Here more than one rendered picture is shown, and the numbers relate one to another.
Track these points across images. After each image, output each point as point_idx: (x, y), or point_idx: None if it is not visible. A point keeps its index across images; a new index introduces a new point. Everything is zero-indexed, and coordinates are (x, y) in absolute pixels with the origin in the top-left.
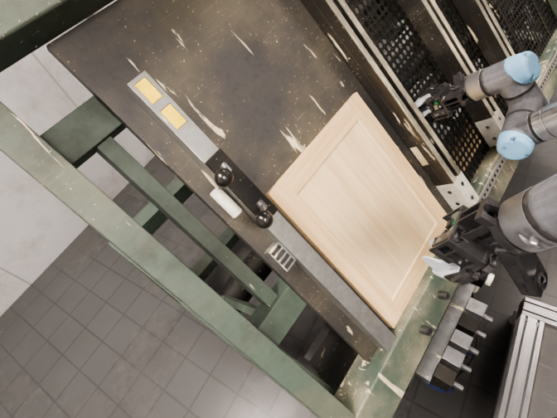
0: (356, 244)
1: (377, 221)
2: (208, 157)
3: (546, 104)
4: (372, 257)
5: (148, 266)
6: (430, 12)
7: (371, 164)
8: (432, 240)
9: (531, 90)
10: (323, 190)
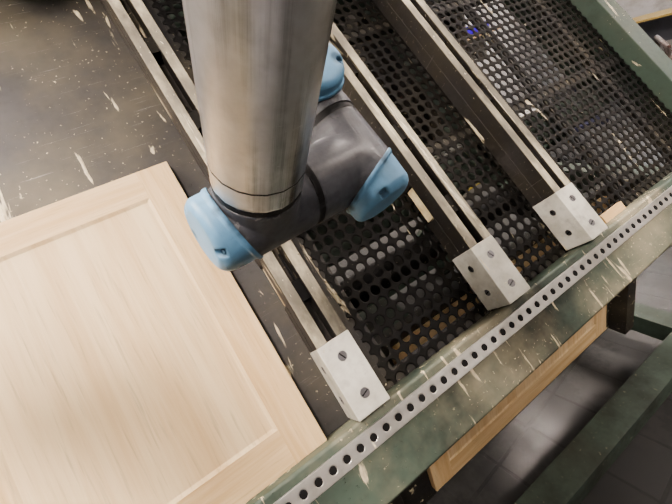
0: (22, 418)
1: (105, 383)
2: None
3: (373, 158)
4: (50, 460)
5: None
6: (349, 77)
7: (144, 275)
8: None
9: (324, 120)
10: (0, 294)
